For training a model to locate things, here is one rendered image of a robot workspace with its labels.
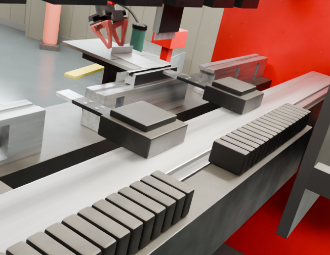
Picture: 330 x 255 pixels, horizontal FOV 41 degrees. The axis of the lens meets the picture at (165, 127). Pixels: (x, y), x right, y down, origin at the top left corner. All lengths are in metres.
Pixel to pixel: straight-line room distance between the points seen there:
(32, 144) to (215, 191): 0.41
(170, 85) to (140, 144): 0.55
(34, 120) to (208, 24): 3.95
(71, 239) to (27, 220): 0.12
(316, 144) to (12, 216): 0.45
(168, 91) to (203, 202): 0.68
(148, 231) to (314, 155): 0.33
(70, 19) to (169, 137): 4.73
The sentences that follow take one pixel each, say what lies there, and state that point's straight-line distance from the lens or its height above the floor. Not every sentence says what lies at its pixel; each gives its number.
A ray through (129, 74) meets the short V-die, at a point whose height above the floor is 0.99.
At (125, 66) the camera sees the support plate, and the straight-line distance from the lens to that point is 1.17.
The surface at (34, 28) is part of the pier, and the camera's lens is 5.50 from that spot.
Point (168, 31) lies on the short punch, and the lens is 1.19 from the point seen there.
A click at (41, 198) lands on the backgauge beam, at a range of 0.58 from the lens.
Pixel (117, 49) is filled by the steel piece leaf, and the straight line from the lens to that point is 1.27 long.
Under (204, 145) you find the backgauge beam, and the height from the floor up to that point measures 0.98.
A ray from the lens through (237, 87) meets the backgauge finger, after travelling 1.07.
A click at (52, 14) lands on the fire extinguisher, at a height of 0.39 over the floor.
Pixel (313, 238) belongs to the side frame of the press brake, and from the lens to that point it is 2.13.
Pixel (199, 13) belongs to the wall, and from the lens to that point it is 4.75.
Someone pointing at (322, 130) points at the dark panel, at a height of 1.10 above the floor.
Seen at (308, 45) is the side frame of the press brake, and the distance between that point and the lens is 1.92.
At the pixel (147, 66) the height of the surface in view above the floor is 1.00.
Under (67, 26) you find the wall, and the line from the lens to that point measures 5.47.
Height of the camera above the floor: 1.31
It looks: 22 degrees down
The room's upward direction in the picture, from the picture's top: 13 degrees clockwise
